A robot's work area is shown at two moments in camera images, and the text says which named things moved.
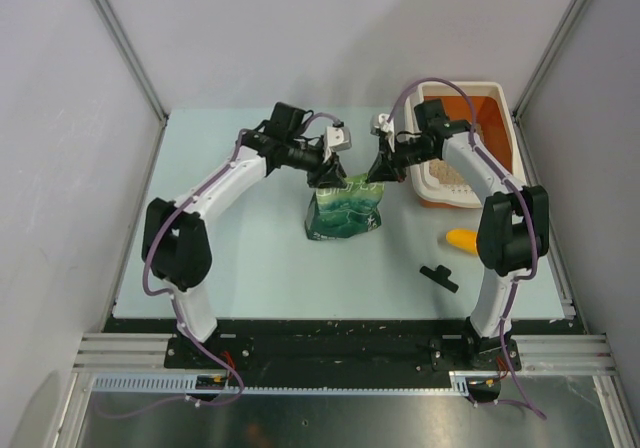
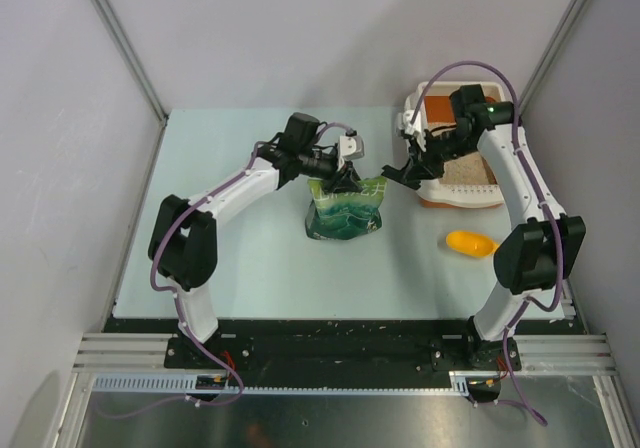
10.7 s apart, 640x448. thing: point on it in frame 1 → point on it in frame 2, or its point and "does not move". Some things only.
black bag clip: (440, 276) → (406, 178)
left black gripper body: (307, 159) does not move
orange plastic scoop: (463, 239) does not move
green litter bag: (344, 212) does not move
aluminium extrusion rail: (535, 354) does not move
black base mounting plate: (340, 346) does not move
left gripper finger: (338, 179) → (357, 183)
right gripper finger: (387, 172) → (413, 176)
